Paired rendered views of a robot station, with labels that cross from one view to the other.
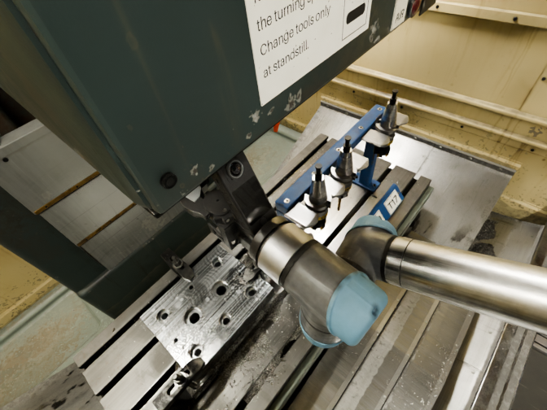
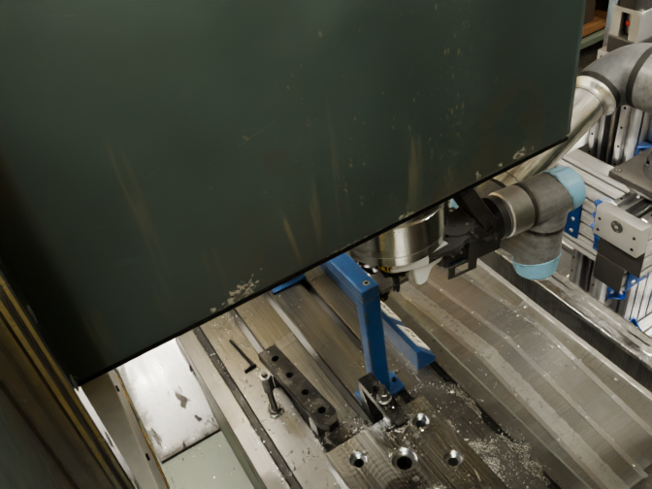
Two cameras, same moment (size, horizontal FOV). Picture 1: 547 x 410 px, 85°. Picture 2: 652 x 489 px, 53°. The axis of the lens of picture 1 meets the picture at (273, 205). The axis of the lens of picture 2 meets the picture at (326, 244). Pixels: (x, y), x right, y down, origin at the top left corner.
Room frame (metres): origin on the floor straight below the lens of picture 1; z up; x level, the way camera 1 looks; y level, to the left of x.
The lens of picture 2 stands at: (0.24, 0.84, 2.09)
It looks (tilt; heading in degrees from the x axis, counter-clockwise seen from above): 40 degrees down; 287
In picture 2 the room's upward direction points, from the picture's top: 10 degrees counter-clockwise
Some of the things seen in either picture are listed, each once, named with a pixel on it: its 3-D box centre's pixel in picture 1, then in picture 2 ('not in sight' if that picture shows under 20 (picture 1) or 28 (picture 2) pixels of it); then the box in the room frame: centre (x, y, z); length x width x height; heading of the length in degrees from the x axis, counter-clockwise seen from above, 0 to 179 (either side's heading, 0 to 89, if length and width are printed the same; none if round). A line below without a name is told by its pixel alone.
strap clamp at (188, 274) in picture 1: (181, 268); not in sight; (0.46, 0.31, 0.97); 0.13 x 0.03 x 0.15; 42
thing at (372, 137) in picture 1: (377, 138); not in sight; (0.62, -0.31, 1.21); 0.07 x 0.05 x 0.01; 42
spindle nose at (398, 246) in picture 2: not in sight; (387, 197); (0.36, 0.12, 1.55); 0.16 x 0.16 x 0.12
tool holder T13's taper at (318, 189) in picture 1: (317, 188); not in sight; (0.44, -0.11, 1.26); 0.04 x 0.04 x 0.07
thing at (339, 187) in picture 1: (330, 186); not in sight; (0.48, -0.15, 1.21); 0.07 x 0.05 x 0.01; 42
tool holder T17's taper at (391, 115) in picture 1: (390, 114); not in sight; (0.66, -0.35, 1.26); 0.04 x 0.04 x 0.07
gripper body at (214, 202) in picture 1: (245, 220); (464, 233); (0.26, 0.04, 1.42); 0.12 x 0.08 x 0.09; 38
